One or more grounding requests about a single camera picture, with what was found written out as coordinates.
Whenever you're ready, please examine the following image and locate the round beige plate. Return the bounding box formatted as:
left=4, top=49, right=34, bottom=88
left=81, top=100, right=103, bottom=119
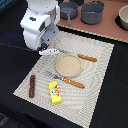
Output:
left=55, top=54, right=83, bottom=78

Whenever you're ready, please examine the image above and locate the woven white placemat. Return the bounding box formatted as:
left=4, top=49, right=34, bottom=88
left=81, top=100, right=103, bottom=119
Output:
left=14, top=31, right=114, bottom=128

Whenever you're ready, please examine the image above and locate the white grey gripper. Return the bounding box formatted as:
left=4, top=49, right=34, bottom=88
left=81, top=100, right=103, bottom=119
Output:
left=20, top=6, right=60, bottom=50

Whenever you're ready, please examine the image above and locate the grey cooking pot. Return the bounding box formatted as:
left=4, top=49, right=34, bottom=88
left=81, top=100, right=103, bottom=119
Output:
left=81, top=1, right=104, bottom=25

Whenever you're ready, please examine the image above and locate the brown sausage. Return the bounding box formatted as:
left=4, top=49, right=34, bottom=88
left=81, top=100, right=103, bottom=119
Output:
left=29, top=75, right=35, bottom=98

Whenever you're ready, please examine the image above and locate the yellow butter box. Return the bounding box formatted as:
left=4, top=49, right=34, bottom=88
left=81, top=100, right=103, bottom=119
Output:
left=49, top=81, right=62, bottom=104

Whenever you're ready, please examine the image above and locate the pink wooden board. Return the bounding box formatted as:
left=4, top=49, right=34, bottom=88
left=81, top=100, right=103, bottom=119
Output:
left=58, top=0, right=128, bottom=43

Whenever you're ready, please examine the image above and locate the beige bowl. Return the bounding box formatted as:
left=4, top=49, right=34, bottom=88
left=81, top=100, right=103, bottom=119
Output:
left=119, top=5, right=128, bottom=30

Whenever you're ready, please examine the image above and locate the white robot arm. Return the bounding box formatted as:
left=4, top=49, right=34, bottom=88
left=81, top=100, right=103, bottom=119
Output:
left=20, top=0, right=60, bottom=50

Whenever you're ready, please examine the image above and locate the white tube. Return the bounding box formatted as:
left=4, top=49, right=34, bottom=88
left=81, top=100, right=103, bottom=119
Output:
left=39, top=48, right=59, bottom=55

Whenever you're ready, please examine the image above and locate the grey saucepan with handle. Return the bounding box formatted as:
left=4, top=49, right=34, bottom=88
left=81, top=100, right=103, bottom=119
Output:
left=59, top=2, right=78, bottom=23

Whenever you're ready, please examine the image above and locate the wooden handled knife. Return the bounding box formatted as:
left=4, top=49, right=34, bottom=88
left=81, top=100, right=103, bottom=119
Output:
left=59, top=49, right=97, bottom=62

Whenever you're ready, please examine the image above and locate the wooden handled fork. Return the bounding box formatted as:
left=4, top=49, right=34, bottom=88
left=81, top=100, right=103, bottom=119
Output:
left=45, top=71, right=85, bottom=89

